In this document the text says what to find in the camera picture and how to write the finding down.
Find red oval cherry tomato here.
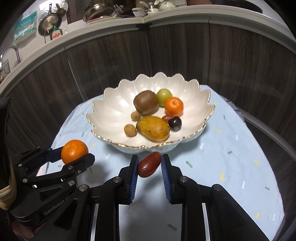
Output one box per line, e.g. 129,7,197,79
162,115,174,123

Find white scalloped ceramic bowl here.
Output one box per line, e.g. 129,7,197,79
86,72,216,154

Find green tissue package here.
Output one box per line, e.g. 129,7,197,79
14,11,37,44

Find steel sink faucet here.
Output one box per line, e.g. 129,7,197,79
1,45,21,74

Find white teapot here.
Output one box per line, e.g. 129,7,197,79
159,1,176,11

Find hanging frying pan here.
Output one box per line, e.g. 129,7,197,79
38,1,68,37

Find red date fruit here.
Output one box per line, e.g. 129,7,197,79
138,152,162,178

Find small orange mandarin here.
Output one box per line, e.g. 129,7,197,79
164,97,184,116

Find person's left hand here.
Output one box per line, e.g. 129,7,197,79
11,221,34,240

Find yellow mango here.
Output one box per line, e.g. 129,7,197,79
136,115,170,143

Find green apple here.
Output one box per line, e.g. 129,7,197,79
157,88,173,107

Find round brown longan fruit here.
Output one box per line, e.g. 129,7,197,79
130,111,142,121

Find tan longan fruit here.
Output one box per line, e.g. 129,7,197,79
124,124,137,137

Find dark purple plum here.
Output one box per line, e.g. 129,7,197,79
168,116,182,132

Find large orange mandarin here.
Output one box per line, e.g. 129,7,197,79
61,140,89,164

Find white kitchen countertop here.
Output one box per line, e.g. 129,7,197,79
1,5,295,97

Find brown kiwi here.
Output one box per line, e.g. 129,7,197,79
133,90,159,115

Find steel pot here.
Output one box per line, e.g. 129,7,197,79
83,3,115,23

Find dark wood cabinet fronts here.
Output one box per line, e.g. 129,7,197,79
0,22,296,232

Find light blue patterned tablecloth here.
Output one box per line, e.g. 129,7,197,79
51,92,284,240

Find green dish soap bottle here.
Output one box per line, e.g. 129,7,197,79
50,23,63,40

